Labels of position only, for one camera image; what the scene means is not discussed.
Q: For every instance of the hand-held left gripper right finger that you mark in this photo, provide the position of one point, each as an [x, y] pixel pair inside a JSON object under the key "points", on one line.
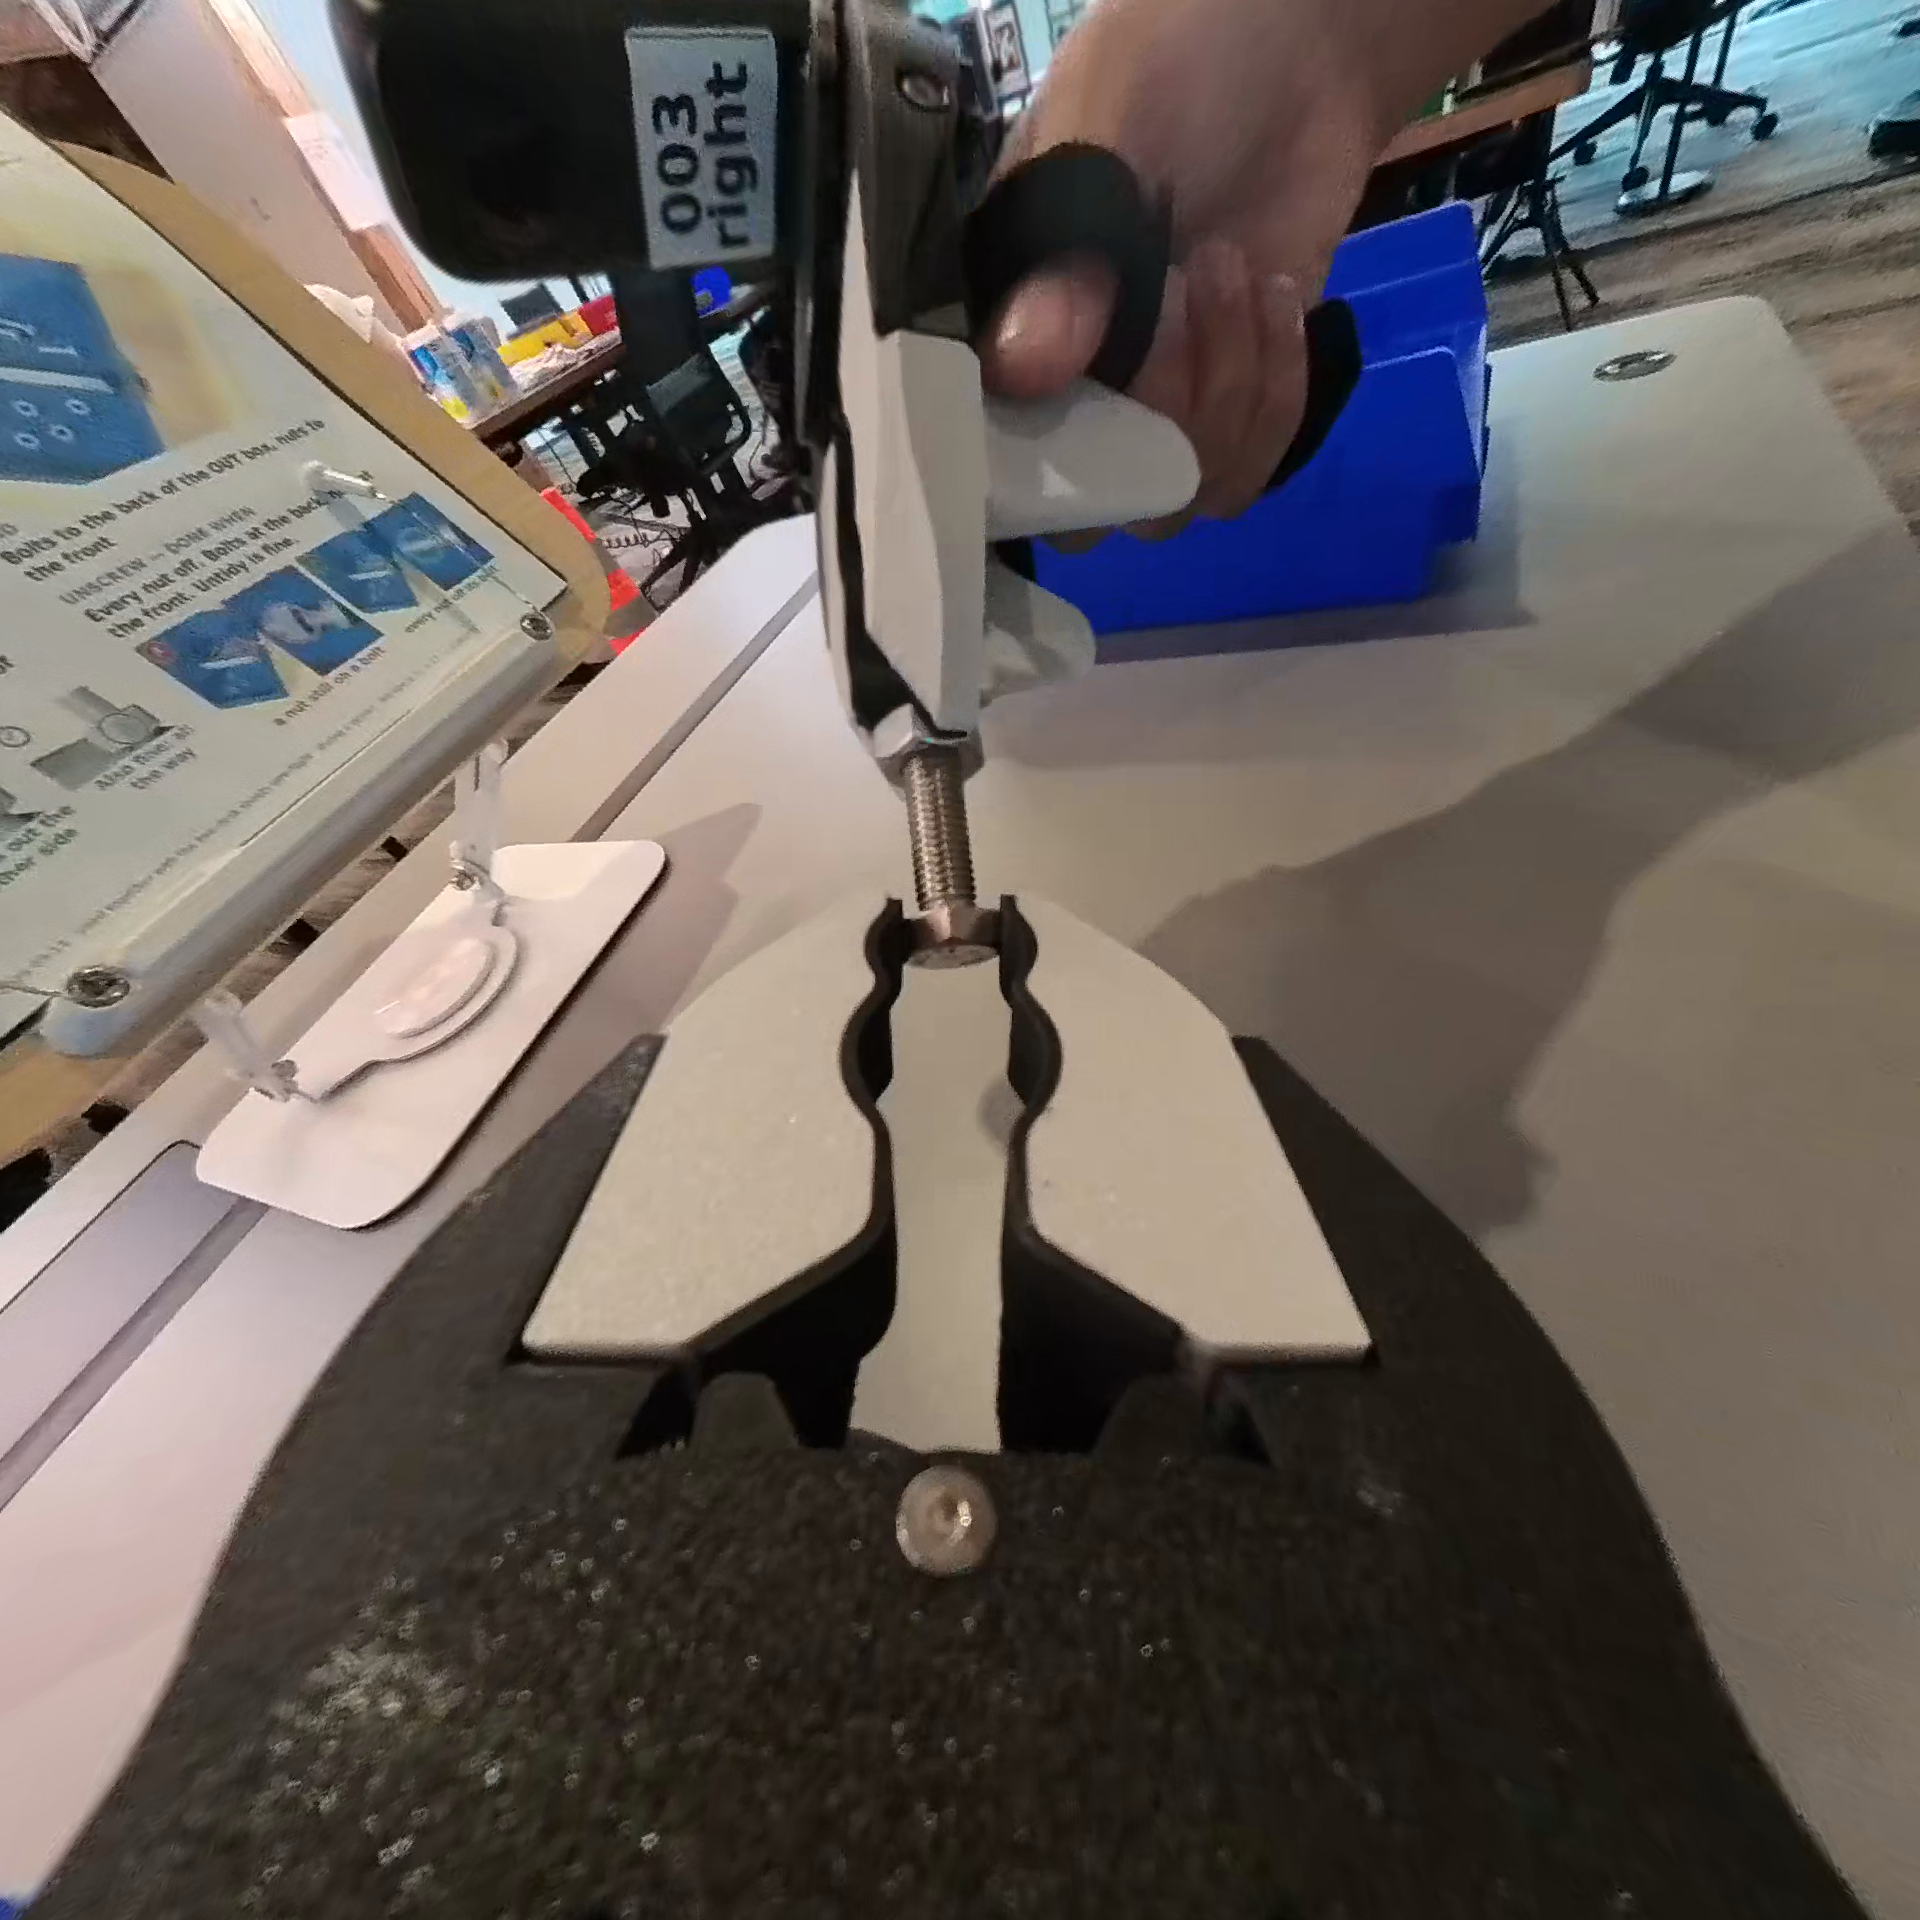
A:
{"points": [[1184, 1167]]}

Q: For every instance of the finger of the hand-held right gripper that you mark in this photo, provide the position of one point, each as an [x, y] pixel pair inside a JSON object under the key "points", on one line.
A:
{"points": [[934, 531], [846, 531]]}

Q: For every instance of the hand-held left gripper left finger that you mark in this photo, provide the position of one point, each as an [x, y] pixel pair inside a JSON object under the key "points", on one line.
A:
{"points": [[719, 1167]]}

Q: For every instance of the steel hex nut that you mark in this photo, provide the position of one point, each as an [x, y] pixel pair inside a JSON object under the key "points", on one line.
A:
{"points": [[920, 733]]}

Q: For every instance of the steel hex bolt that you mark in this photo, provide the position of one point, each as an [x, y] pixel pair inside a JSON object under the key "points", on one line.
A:
{"points": [[940, 844]]}

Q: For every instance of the blue plastic bin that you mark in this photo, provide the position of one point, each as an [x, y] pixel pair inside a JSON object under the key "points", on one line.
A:
{"points": [[1347, 477]]}

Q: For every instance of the person's right hand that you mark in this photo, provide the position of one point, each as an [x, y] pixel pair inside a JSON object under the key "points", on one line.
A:
{"points": [[1247, 181]]}

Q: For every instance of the white tablet stand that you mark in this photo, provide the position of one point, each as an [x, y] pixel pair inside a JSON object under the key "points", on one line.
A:
{"points": [[573, 899]]}

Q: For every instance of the instruction sheet on stand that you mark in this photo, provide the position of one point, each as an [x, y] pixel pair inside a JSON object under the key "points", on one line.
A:
{"points": [[528, 509]]}

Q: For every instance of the printed instruction sheet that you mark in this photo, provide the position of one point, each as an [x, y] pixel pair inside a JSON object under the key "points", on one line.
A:
{"points": [[144, 604]]}

